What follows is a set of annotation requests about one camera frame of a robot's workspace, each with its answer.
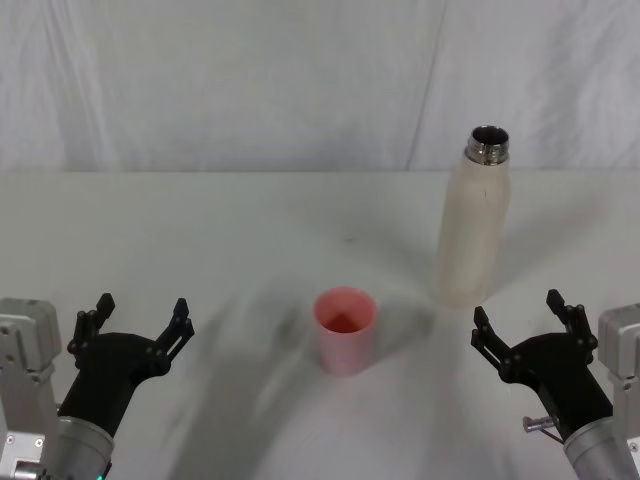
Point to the cream vacuum bottle steel neck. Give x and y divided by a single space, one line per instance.
472 230

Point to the white curtain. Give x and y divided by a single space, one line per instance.
250 75

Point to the pink cup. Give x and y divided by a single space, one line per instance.
345 350

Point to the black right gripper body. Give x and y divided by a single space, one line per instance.
555 375

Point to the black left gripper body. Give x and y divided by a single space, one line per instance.
107 370

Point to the white table cloth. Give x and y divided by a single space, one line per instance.
200 225

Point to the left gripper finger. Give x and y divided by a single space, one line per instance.
85 325
175 332

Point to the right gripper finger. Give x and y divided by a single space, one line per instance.
490 340
572 320

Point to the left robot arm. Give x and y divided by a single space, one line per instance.
27 340

